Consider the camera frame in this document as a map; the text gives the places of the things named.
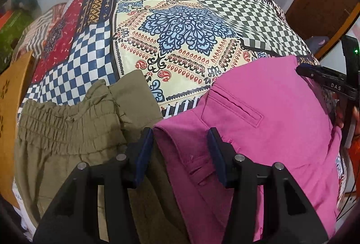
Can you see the orange cloth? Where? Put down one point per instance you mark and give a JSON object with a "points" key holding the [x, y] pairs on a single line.
{"points": [[355, 154]]}

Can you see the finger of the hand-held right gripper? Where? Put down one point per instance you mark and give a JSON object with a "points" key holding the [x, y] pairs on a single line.
{"points": [[323, 78]]}

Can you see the pink pants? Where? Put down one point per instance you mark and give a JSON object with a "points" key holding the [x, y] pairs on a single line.
{"points": [[267, 120]]}

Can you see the patterned patchwork bedsheet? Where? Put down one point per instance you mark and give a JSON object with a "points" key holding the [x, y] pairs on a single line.
{"points": [[182, 36]]}

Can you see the grey striped cloth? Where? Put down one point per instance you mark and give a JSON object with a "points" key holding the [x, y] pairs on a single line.
{"points": [[36, 30]]}

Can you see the person's right hand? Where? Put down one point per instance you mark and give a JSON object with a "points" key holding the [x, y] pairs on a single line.
{"points": [[339, 117]]}

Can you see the wooden frame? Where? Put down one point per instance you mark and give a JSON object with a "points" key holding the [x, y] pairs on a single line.
{"points": [[339, 31]]}

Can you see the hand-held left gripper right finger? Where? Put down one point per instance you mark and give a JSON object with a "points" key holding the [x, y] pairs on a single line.
{"points": [[217, 159]]}

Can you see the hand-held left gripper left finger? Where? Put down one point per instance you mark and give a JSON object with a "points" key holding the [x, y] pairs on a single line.
{"points": [[143, 156]]}

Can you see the olive green pants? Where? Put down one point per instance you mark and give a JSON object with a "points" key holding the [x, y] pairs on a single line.
{"points": [[70, 126]]}

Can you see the grey and pink cloth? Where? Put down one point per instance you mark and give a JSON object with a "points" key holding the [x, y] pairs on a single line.
{"points": [[316, 43]]}

